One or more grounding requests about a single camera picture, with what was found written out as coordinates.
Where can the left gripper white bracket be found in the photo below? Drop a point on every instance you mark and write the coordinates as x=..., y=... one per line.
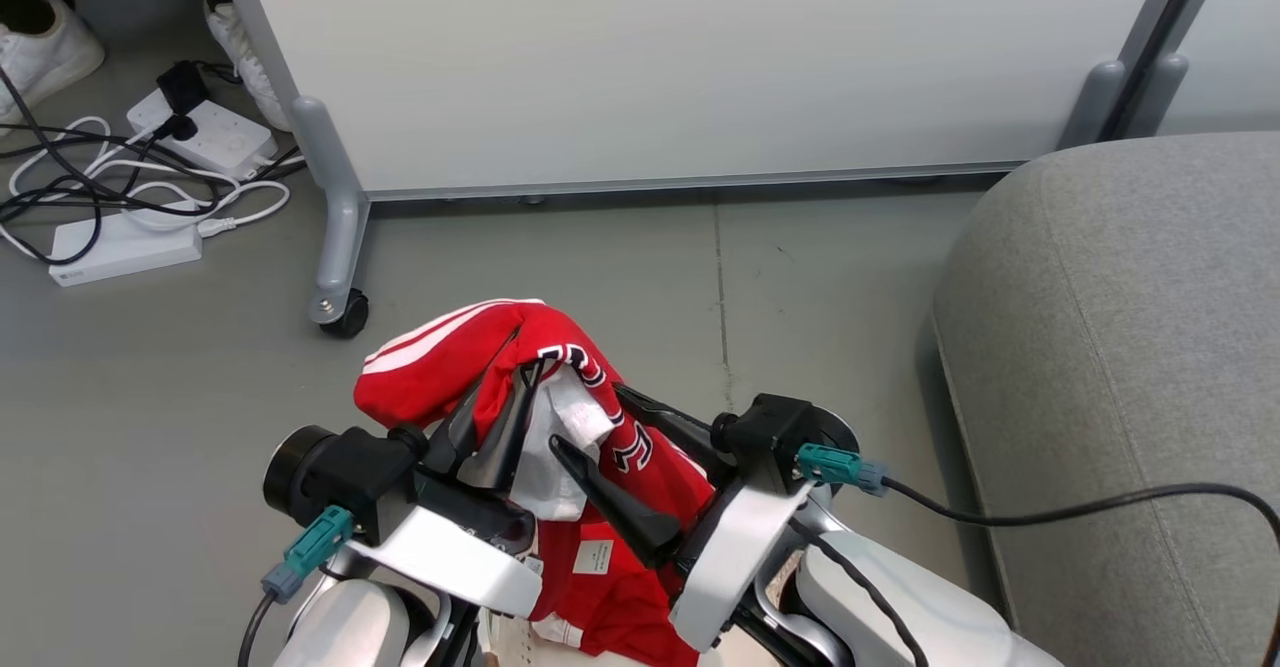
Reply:
x=455, y=552

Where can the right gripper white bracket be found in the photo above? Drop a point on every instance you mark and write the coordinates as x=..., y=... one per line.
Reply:
x=735, y=557

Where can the red sports jersey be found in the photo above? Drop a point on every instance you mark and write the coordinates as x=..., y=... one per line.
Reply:
x=440, y=377

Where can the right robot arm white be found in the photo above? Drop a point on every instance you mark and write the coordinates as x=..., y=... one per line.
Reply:
x=900, y=602

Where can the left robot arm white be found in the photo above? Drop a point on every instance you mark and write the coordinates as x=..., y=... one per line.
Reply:
x=350, y=627

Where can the white laundry basket brown rim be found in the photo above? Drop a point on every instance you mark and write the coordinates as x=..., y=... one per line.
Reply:
x=512, y=642

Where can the grey partition leg with caster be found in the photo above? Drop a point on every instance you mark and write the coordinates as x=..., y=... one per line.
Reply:
x=340, y=217

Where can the square white power strip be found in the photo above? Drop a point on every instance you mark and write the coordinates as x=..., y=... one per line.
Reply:
x=215, y=139

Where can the long white power strip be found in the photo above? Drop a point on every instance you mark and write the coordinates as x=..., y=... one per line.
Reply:
x=125, y=247

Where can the large white partition panel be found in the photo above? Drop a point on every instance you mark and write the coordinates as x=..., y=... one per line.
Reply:
x=700, y=57

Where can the white sneaker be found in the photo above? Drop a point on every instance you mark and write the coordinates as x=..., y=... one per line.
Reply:
x=40, y=57
x=250, y=62

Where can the black plug adapter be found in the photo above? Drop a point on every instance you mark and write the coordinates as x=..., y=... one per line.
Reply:
x=182, y=92

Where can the grey fabric sofa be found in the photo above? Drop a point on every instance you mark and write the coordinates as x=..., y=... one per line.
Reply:
x=1130, y=397

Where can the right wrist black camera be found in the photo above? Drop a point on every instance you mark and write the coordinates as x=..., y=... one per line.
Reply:
x=775, y=437

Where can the wrist black camera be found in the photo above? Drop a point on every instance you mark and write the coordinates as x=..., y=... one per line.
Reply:
x=775, y=437
x=340, y=472

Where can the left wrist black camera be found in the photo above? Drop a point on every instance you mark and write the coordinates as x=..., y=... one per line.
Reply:
x=340, y=472

